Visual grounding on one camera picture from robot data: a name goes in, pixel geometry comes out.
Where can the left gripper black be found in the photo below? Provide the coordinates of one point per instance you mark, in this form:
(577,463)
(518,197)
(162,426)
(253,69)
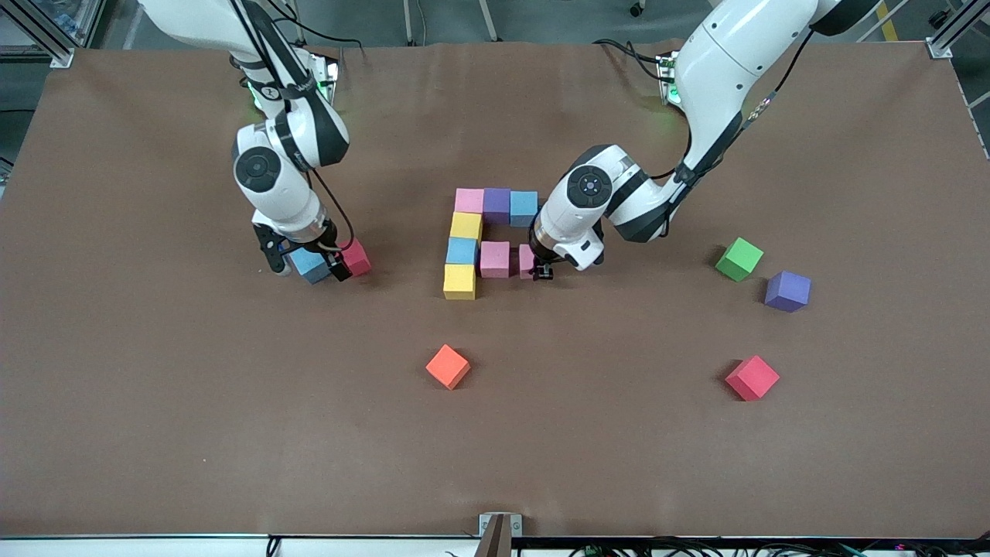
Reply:
(543,267)

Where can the brown table mat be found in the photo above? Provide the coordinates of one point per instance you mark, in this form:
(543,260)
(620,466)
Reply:
(155,425)

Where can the pink foam cube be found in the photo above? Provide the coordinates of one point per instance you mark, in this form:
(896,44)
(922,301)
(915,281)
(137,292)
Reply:
(495,259)
(526,259)
(469,200)

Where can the aluminium frame post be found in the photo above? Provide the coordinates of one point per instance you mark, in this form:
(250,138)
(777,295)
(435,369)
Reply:
(42,31)
(959,27)

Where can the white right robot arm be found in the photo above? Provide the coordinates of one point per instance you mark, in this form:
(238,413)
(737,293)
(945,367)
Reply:
(282,155)

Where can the orange foam cube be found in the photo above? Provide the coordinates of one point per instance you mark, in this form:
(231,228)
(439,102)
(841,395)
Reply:
(448,366)

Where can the metal table edge bracket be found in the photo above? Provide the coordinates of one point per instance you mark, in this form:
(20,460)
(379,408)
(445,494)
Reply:
(499,534)

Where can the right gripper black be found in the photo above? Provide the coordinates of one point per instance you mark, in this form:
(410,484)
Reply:
(324,241)

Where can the red foam cube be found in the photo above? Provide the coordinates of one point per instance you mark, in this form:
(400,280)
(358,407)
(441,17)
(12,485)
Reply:
(752,377)
(359,259)

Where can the white table edge rail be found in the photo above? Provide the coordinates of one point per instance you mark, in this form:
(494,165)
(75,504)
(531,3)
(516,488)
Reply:
(155,548)

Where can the black caster wheel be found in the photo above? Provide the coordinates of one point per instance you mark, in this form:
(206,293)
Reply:
(638,8)

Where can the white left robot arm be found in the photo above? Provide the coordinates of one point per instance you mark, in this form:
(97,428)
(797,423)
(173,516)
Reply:
(727,62)

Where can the green foam cube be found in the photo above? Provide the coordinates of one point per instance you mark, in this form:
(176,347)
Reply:
(739,258)

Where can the blue foam cube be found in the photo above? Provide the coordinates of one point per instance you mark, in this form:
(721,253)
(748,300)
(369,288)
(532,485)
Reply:
(462,251)
(311,267)
(524,209)

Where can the grey metal stand leg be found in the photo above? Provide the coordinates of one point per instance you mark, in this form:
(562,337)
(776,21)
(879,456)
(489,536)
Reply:
(487,19)
(407,23)

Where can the yellow foam cube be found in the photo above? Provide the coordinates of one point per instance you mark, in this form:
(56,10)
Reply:
(459,281)
(466,226)

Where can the purple foam cube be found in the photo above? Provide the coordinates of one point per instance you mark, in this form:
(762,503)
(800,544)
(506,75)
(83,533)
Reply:
(496,205)
(787,291)

